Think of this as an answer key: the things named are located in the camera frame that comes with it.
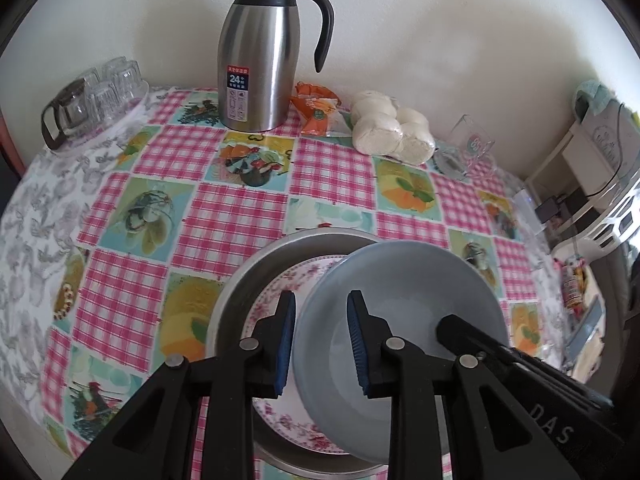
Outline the teal cloth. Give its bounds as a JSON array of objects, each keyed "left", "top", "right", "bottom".
[{"left": 574, "top": 79, "right": 615, "bottom": 117}]

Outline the beige bag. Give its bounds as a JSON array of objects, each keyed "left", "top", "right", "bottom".
[{"left": 570, "top": 330, "right": 608, "bottom": 383}]

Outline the pink checked tablecloth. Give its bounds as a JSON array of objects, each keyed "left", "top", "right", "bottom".
[{"left": 0, "top": 85, "right": 571, "bottom": 480}]

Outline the stainless steel thermos jug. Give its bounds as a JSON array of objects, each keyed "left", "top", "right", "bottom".
[{"left": 218, "top": 0, "right": 335, "bottom": 132}]

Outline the black charger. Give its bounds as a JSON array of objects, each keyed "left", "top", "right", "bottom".
[{"left": 537, "top": 197, "right": 563, "bottom": 223}]

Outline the stainless steel basin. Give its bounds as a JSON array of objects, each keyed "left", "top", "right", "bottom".
[{"left": 207, "top": 227, "right": 406, "bottom": 478}]

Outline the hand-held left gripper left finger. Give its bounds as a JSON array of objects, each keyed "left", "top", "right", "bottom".
[{"left": 60, "top": 290, "right": 298, "bottom": 480}]

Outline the white power strip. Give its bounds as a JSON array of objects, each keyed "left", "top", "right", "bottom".
[{"left": 515, "top": 187, "right": 546, "bottom": 233}]

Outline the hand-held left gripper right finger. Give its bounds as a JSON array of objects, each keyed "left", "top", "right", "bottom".
[{"left": 346, "top": 290, "right": 568, "bottom": 480}]

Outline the round floral plate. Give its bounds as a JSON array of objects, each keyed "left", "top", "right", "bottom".
[{"left": 241, "top": 255, "right": 361, "bottom": 456}]

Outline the clear glass tray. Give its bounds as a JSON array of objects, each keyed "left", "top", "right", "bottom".
[{"left": 47, "top": 80, "right": 151, "bottom": 153}]

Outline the reddish brown chair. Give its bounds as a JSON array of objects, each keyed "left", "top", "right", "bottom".
[{"left": 0, "top": 110, "right": 23, "bottom": 176}]

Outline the large light blue bowl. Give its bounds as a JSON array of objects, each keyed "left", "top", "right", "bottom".
[{"left": 291, "top": 240, "right": 512, "bottom": 465}]

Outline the bag of white steamed buns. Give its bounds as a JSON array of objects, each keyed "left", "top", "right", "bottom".
[{"left": 350, "top": 90, "right": 435, "bottom": 165}]

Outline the white wooden shelf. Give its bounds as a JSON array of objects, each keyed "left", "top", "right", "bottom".
[{"left": 525, "top": 125, "right": 601, "bottom": 241}]

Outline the clear glass cup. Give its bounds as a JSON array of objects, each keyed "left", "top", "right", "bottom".
[
  {"left": 90, "top": 85, "right": 126, "bottom": 123},
  {"left": 102, "top": 57, "right": 145, "bottom": 106},
  {"left": 75, "top": 67, "right": 108, "bottom": 106}
]

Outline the grey paper bag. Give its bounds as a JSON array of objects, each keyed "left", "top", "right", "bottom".
[{"left": 580, "top": 105, "right": 640, "bottom": 181}]

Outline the orange snack packet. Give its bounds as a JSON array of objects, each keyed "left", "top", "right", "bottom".
[{"left": 291, "top": 81, "right": 353, "bottom": 137}]

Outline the black cable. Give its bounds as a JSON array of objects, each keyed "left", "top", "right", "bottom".
[{"left": 555, "top": 102, "right": 632, "bottom": 211}]

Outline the clear glass mug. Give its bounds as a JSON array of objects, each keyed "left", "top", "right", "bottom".
[{"left": 434, "top": 114, "right": 497, "bottom": 181}]

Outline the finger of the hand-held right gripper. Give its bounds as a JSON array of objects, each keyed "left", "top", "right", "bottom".
[{"left": 436, "top": 314, "right": 516, "bottom": 361}]

